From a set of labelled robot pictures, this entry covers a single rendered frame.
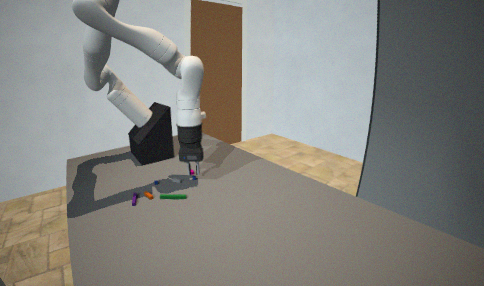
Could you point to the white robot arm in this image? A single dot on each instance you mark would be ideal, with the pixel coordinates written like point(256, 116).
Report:
point(96, 14)

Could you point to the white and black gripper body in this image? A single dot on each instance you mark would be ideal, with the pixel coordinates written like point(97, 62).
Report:
point(189, 128)

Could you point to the green rod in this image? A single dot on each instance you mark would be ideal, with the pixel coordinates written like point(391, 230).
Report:
point(162, 196)

